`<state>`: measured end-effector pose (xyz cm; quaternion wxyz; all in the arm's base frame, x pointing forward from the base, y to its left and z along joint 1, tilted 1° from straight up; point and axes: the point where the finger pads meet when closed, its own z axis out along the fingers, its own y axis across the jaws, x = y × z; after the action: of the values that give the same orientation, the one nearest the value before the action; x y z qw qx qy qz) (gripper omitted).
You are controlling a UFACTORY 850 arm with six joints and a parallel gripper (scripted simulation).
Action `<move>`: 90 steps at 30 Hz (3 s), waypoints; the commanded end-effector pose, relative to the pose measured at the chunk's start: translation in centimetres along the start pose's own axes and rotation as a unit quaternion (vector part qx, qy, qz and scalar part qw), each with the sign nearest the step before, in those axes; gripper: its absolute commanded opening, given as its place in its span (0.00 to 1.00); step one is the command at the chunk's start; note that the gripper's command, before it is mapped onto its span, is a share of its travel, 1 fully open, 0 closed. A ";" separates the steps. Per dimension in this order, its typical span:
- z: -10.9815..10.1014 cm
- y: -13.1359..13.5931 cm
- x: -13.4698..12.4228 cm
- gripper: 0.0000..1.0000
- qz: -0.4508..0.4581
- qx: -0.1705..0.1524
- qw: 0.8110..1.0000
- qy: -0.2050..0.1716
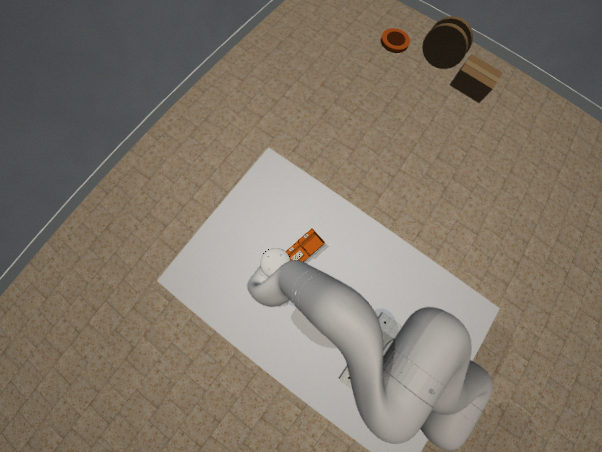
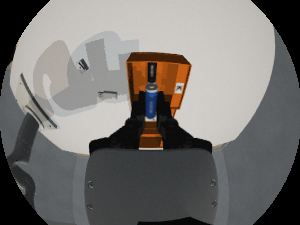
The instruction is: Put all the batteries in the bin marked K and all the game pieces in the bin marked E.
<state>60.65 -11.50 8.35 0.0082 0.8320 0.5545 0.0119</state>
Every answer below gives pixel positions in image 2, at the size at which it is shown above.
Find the blue battery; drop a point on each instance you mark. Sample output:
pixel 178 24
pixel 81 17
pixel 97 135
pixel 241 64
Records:
pixel 151 92

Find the white usb stick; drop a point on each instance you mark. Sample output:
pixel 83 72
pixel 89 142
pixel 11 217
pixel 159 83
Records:
pixel 109 95

